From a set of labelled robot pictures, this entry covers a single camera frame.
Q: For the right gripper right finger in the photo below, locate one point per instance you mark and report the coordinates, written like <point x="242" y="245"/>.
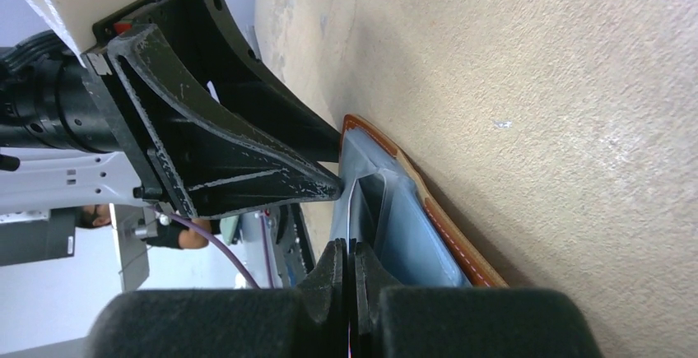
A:
<point x="368" y="278"/>

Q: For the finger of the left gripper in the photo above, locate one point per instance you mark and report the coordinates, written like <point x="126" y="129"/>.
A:
<point x="206" y="61"/>
<point x="209" y="171"/>

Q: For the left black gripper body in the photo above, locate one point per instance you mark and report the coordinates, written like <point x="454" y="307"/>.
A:
<point x="68" y="134"/>

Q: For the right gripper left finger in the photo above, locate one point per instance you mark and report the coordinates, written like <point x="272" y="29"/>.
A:
<point x="322" y="322"/>

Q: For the brown leather card holder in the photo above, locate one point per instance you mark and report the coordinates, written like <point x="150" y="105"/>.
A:
<point x="385" y="203"/>

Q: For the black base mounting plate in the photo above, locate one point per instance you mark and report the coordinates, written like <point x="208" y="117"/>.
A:
<point x="276" y="246"/>

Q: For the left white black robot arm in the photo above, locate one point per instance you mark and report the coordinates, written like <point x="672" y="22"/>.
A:
<point x="170" y="106"/>

